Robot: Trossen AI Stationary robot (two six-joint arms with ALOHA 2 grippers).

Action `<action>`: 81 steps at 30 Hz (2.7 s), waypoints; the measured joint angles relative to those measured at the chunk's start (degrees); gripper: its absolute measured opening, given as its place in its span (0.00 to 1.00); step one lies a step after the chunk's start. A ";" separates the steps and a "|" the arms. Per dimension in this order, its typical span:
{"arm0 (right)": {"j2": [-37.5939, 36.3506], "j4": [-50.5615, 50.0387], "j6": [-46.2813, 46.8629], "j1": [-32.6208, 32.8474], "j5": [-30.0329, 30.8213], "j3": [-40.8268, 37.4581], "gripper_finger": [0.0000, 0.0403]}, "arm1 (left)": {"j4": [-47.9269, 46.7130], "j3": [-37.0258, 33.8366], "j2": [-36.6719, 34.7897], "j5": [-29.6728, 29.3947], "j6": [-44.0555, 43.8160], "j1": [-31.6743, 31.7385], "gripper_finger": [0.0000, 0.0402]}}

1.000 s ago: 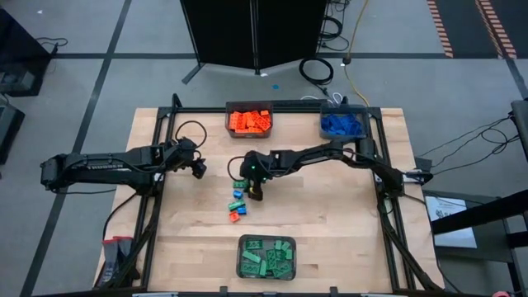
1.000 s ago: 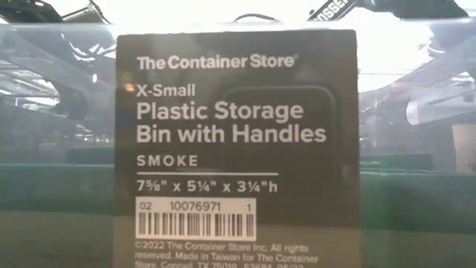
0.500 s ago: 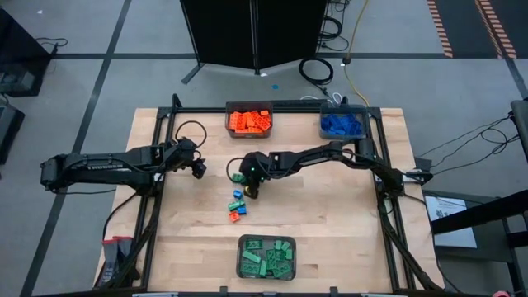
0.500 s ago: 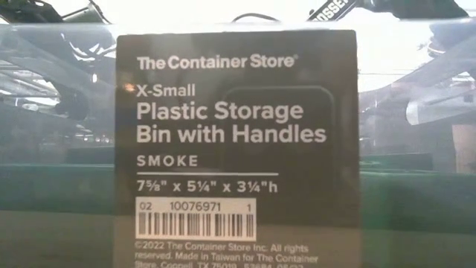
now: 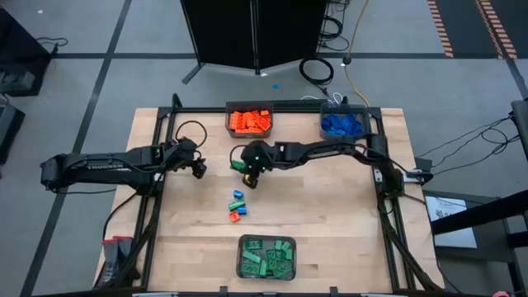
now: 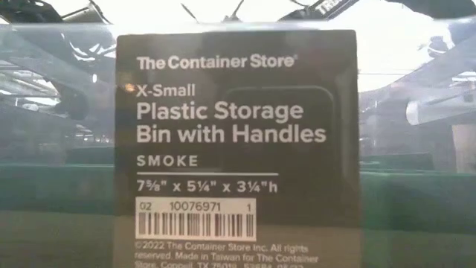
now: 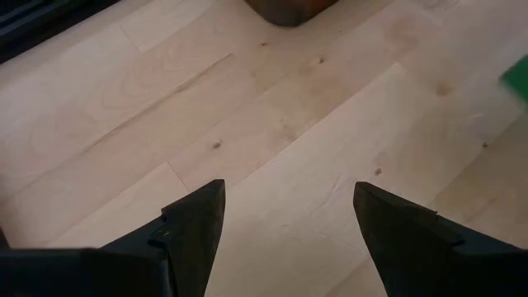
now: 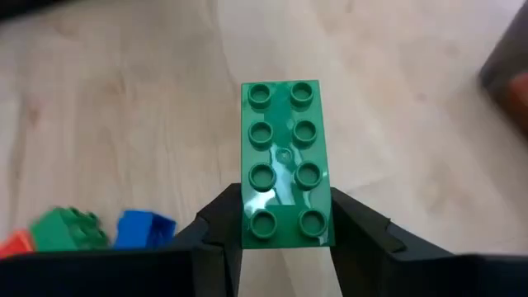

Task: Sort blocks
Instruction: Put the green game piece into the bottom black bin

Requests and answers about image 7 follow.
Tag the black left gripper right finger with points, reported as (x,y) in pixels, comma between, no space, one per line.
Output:
(404,239)

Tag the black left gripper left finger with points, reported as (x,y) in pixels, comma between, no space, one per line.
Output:
(194,239)

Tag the green 2x4 toy brick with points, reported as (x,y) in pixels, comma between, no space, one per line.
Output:
(517,78)

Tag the translucent grey plastic bin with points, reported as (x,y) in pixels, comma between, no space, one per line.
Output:
(288,12)

